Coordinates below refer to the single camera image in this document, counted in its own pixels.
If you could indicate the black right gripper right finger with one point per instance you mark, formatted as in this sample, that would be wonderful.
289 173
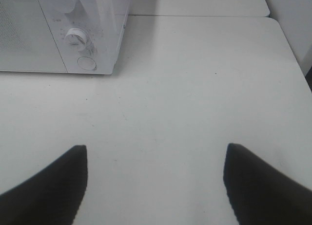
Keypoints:
261 195

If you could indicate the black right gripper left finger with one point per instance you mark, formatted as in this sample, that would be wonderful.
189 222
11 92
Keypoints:
50 197

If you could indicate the white microwave knob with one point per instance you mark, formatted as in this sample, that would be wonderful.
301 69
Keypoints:
77 38
64 6

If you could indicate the round white door button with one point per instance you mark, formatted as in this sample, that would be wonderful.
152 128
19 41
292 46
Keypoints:
87 63

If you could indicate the white microwave oven body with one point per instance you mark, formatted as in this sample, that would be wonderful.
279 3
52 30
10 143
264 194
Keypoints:
103 21

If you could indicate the white rear side table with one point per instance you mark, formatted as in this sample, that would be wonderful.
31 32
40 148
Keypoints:
200 8

